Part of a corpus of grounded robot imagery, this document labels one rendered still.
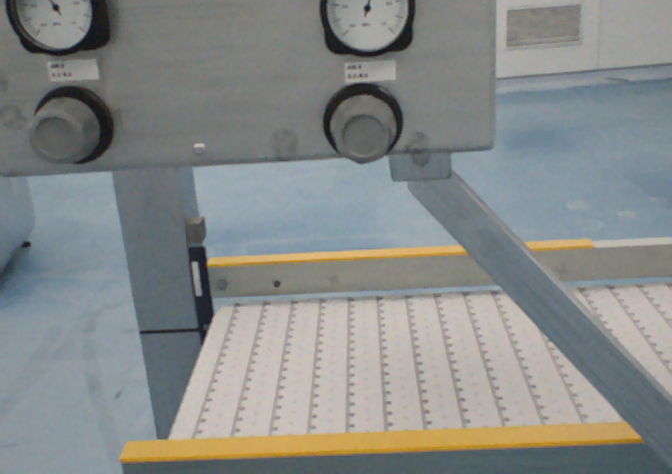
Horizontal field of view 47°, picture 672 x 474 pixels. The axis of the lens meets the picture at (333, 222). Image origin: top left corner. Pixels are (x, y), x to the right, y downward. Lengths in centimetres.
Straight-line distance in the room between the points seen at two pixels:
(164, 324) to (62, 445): 134
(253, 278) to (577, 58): 541
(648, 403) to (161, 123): 25
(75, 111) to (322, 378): 31
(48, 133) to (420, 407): 32
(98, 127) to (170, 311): 42
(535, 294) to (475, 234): 4
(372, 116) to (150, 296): 46
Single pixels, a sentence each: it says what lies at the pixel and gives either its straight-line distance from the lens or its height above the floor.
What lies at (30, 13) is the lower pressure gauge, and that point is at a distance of 33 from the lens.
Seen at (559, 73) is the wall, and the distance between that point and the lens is 596.
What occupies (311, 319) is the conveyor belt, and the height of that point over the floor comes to 82.
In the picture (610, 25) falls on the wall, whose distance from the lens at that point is 607.
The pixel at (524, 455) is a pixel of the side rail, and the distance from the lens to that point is 45.
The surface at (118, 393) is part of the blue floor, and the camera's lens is 221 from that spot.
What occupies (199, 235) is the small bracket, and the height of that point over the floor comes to 88.
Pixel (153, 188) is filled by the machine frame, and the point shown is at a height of 92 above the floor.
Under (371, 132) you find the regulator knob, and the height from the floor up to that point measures 104.
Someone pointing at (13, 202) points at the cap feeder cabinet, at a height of 25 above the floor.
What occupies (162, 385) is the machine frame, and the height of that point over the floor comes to 72.
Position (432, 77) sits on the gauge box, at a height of 106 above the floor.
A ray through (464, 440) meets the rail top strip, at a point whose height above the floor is 85.
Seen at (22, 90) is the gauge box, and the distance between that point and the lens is 35.
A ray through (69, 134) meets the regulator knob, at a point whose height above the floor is 105.
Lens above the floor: 112
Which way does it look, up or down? 20 degrees down
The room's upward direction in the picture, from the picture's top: 4 degrees counter-clockwise
